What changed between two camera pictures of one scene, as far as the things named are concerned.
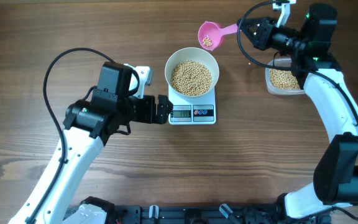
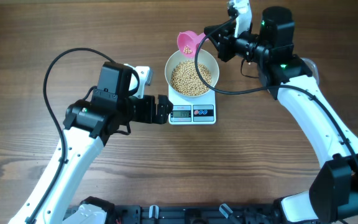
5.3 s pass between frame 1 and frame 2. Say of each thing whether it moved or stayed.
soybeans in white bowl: stayed
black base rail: stayed
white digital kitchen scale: stayed
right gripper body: moved
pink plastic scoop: moved
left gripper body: stayed
